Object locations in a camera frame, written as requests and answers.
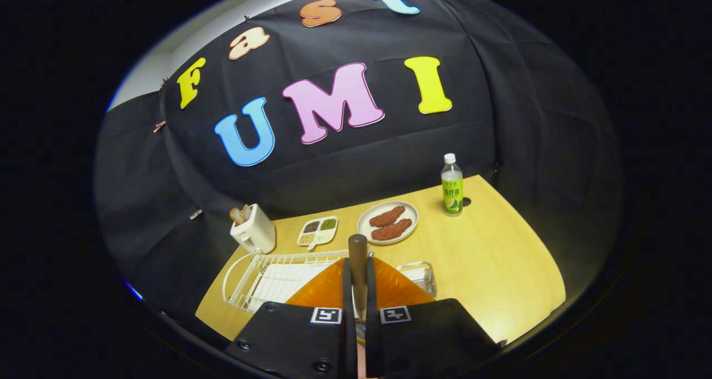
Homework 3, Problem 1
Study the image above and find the wooden handled spoon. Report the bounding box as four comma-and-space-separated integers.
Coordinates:
348, 234, 369, 321

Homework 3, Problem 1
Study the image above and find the white dish rack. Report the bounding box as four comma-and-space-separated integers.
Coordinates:
228, 249, 357, 313

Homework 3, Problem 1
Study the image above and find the white sectioned condiment dish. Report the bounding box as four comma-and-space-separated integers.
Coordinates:
296, 216, 339, 250

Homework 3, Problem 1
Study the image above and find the red sausage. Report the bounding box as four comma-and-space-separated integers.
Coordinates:
371, 219, 413, 241
369, 205, 407, 228

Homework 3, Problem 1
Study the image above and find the white toaster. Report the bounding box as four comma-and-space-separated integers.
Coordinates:
230, 204, 276, 255

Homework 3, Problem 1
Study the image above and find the green tea bottle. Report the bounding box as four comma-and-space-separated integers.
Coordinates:
441, 153, 464, 217

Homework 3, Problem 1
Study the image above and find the white toaster cable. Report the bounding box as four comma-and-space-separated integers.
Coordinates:
222, 251, 262, 304

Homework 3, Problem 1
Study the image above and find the metal wire basket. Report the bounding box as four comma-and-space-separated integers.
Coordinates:
396, 261, 437, 299

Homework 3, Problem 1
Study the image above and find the white round plate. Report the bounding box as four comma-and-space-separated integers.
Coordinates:
357, 201, 419, 246

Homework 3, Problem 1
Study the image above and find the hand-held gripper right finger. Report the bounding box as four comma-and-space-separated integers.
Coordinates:
364, 255, 500, 379

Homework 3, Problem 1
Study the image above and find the black backdrop cloth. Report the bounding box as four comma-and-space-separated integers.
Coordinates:
93, 0, 624, 335

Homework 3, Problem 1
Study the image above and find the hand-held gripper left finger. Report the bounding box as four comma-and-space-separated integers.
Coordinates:
224, 257, 358, 379

